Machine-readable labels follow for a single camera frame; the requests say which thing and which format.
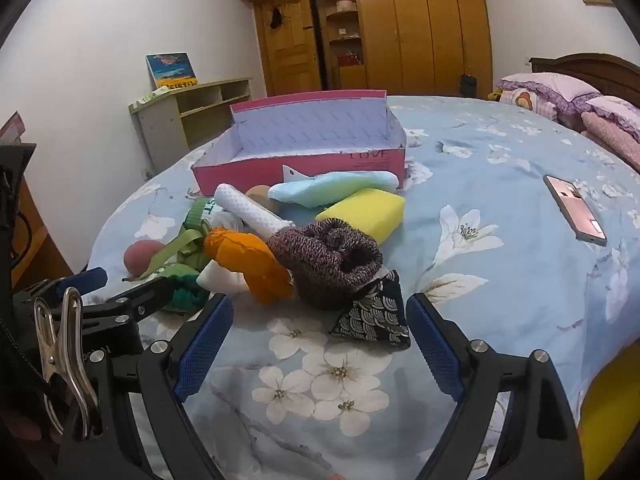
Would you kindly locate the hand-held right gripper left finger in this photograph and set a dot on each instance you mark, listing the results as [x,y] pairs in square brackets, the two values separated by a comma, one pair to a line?
[200,352]

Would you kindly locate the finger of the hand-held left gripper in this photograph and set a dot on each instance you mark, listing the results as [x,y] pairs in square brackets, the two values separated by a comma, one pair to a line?
[85,280]
[142,302]

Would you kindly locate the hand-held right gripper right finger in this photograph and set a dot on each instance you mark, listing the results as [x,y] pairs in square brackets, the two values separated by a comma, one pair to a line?
[435,352]

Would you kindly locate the pink makeup sponge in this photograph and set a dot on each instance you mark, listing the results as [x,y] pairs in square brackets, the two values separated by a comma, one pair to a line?
[142,257]

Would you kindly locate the green knitted cloth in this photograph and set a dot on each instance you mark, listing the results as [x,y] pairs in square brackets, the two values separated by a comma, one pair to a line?
[185,287]

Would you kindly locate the black patterned fabric pouch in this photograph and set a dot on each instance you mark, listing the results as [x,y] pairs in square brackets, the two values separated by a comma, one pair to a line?
[375,315]

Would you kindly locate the white cloth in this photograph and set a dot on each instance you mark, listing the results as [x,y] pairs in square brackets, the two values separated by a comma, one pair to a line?
[217,277]

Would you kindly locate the green ribbon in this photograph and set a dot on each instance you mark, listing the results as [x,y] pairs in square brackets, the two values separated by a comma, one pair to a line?
[187,240]

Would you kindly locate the orange cloth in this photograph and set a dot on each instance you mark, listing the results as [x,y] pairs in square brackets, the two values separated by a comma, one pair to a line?
[250,260]

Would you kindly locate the green-capped white bottle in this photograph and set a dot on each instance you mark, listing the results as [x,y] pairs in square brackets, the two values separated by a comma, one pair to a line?
[209,207]

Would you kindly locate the brown knitted hat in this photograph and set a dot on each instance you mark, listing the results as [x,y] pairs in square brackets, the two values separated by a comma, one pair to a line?
[320,265]

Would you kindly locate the yellow sponge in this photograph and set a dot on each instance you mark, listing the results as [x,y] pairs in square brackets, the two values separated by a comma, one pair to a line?
[370,212]

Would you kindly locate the beige makeup sponge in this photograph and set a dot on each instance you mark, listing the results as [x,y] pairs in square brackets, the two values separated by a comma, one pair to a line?
[260,194]

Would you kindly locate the pink cardboard box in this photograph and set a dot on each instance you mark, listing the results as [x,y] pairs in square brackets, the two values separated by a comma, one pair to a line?
[250,172]

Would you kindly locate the light blue cloth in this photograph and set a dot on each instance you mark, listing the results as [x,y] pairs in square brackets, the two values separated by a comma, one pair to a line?
[340,187]

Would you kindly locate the wooden desk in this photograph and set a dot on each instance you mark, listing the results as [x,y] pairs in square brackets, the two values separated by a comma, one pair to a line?
[35,250]

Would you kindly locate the metal spring clip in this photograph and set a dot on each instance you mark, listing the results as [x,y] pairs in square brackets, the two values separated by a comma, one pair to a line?
[62,355]

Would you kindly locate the blue floral bed sheet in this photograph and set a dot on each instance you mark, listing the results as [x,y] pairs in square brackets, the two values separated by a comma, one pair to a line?
[500,310]

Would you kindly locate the pink small box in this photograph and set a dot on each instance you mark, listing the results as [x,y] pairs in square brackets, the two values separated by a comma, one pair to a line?
[11,127]

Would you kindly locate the pale green shelf unit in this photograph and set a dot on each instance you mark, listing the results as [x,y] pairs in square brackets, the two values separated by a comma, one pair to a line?
[165,130]

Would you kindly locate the yellow plastic object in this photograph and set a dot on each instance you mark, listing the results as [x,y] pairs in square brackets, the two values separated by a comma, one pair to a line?
[607,420]

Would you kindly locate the green tissue pack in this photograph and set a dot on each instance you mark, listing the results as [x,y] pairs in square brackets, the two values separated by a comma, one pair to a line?
[156,95]

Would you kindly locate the pink smartphone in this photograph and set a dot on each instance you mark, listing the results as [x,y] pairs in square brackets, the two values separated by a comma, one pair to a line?
[575,210]

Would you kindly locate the blue and yellow painting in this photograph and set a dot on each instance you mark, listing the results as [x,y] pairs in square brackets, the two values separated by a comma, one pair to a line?
[172,70]

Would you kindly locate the yellow plush toy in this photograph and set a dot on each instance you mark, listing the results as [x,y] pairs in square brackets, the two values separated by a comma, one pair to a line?
[495,94]

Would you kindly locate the black hanging bag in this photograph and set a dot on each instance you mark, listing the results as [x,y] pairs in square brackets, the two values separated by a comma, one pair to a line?
[468,85]

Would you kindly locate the pink textured pillow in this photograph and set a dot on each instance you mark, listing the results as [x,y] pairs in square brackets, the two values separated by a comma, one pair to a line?
[612,142]

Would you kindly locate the purple cartoon print pillow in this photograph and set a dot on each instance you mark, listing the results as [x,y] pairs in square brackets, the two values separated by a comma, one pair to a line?
[545,87]

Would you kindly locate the wooden door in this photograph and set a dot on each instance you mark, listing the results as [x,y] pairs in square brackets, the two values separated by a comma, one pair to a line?
[290,55]

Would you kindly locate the purple ruffled pillow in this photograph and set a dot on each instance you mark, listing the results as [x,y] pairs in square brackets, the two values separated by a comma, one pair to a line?
[617,110]

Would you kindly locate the red ornament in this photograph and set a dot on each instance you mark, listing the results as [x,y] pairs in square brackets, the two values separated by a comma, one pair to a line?
[348,59]

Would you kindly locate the black cloth on door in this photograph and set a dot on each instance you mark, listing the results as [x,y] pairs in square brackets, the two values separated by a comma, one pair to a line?
[276,19]

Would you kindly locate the wooden wardrobe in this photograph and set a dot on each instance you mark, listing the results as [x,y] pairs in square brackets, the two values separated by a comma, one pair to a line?
[415,35]

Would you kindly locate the dark wooden headboard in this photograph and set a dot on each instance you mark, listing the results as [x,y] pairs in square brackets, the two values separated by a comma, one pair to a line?
[590,67]

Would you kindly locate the white round box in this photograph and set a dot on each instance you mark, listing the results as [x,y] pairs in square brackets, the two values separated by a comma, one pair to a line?
[346,5]

